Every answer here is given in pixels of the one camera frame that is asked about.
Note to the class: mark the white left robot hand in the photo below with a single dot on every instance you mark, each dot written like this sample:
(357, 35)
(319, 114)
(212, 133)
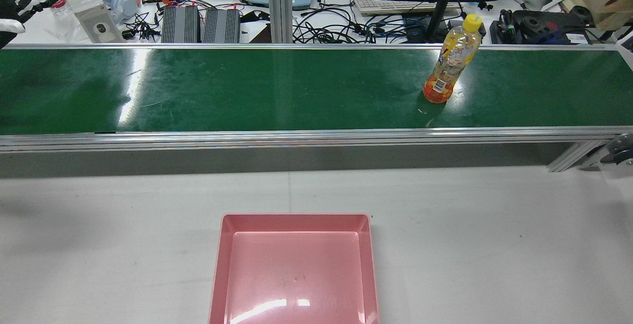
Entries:
(10, 5)

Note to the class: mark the yellow cap juice bottle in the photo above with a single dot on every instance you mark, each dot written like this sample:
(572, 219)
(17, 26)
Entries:
(452, 62)

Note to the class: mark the pink plastic basket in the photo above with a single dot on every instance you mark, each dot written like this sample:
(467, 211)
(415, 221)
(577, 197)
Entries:
(296, 274)

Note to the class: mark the clear plastic water bottle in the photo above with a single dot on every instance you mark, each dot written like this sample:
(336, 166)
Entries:
(62, 7)

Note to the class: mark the grey rectangular box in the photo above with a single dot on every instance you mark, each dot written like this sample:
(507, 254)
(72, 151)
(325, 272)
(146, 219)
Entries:
(96, 20)

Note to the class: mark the black finned power box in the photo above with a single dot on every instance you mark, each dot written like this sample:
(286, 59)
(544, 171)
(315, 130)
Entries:
(180, 24)
(221, 25)

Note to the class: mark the green conveyor belt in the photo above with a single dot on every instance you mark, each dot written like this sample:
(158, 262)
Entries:
(296, 91)

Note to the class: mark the white keyboard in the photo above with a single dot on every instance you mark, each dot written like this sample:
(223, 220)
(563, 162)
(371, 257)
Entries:
(395, 6)

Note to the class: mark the black monitor stand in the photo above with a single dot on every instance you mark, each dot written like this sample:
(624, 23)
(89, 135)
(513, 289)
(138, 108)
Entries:
(442, 12)

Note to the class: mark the wooden block with hole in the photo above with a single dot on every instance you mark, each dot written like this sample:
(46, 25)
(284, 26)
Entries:
(610, 2)

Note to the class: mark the grey caster wheel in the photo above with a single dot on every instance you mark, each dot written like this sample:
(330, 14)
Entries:
(620, 151)

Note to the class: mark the aluminium profile post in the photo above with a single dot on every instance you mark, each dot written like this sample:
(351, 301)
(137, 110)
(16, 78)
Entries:
(280, 5)

